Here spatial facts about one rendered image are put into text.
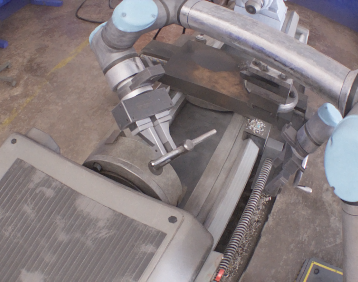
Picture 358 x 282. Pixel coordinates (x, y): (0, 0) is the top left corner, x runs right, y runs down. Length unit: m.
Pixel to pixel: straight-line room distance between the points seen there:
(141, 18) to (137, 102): 0.20
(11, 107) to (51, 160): 2.32
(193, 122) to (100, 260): 1.21
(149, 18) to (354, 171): 0.53
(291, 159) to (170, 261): 0.68
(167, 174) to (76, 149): 1.71
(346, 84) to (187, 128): 1.16
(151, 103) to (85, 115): 1.97
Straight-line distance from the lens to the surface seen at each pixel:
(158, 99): 0.94
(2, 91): 3.32
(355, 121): 0.56
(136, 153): 0.97
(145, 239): 0.68
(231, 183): 1.42
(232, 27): 0.81
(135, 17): 0.83
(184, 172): 1.60
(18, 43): 3.98
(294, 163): 1.26
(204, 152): 1.67
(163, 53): 1.90
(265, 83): 1.47
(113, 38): 0.89
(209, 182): 1.43
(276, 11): 2.37
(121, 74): 0.91
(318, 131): 1.21
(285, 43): 0.76
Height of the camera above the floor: 1.92
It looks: 45 degrees down
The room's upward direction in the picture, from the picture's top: 7 degrees clockwise
